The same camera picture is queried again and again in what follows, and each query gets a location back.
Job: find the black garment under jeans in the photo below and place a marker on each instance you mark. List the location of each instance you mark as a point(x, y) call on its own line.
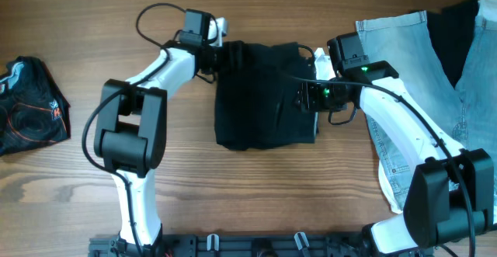
point(451, 31)

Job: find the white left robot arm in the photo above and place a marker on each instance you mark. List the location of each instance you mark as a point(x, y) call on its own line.
point(131, 131)

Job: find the light blue denim jeans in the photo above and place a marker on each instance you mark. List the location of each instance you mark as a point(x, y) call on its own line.
point(466, 112)

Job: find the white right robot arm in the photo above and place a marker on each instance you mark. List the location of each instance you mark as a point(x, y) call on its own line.
point(450, 193)

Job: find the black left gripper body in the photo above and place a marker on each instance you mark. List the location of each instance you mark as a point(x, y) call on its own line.
point(213, 57)

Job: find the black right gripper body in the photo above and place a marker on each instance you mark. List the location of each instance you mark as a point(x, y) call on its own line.
point(304, 96)

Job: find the black orange printed shirt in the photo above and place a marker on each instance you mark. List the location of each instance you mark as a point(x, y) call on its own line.
point(34, 112)

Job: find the white cloth under jeans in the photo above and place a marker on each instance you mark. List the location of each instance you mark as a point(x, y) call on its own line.
point(394, 185)

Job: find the black shorts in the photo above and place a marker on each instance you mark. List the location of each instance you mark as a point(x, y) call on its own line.
point(256, 89)

